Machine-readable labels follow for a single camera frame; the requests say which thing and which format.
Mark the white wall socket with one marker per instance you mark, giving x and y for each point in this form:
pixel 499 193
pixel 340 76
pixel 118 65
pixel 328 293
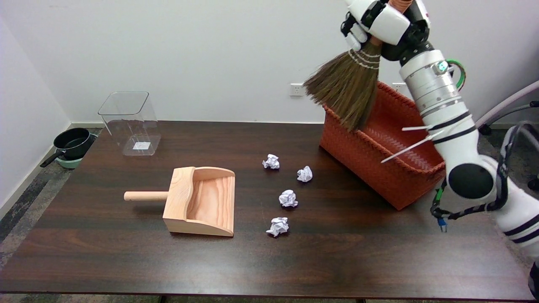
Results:
pixel 296 89
pixel 396 86

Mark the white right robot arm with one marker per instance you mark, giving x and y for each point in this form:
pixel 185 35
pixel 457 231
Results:
pixel 438 97

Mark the black frying pan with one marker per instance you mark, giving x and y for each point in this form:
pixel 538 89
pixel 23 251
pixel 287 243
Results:
pixel 73 143

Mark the red woven basket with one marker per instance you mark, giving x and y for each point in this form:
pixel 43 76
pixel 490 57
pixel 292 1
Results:
pixel 379 176

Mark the green pot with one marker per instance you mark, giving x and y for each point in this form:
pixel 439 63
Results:
pixel 69 162

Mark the clear plastic container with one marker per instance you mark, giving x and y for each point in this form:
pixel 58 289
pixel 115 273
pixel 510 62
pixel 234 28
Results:
pixel 134 134

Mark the wooden dustpan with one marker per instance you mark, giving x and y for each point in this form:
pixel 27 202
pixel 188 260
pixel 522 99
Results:
pixel 210 202

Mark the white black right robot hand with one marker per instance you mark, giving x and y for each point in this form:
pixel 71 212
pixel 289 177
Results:
pixel 391 23

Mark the brown straw hand broom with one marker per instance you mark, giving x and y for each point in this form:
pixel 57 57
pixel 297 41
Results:
pixel 349 84

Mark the crumpled white paper ball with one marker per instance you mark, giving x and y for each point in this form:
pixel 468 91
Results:
pixel 305 174
pixel 278 226
pixel 288 198
pixel 271 161

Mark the white zip tie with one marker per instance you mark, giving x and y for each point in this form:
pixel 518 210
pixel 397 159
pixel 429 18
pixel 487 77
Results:
pixel 414 128
pixel 406 150

